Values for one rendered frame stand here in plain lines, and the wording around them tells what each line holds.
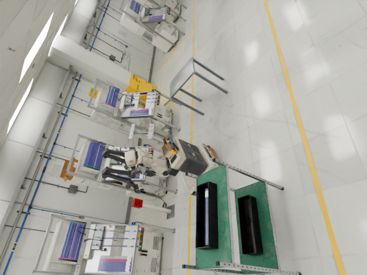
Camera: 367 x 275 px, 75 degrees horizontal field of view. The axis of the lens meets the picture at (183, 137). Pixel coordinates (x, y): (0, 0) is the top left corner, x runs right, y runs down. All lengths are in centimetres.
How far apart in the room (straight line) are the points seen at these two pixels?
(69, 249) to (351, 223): 354
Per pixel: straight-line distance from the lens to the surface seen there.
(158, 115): 561
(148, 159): 353
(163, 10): 824
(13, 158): 597
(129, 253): 408
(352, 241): 270
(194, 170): 360
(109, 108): 530
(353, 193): 275
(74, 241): 422
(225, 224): 221
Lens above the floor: 251
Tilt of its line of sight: 29 degrees down
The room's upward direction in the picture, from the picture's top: 66 degrees counter-clockwise
